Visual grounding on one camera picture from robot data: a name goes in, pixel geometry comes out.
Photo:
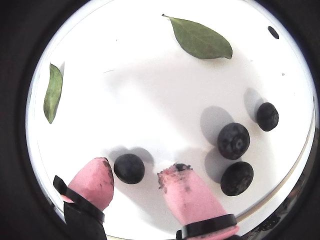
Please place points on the pink padded gripper finger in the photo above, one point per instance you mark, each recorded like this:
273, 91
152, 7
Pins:
192, 200
92, 185

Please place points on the green leaf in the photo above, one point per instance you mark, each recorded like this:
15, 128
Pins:
52, 95
200, 37

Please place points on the white board panel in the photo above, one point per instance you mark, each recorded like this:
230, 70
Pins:
150, 100

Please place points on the dark blue blueberry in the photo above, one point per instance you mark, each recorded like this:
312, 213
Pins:
273, 32
129, 168
233, 140
267, 116
237, 178

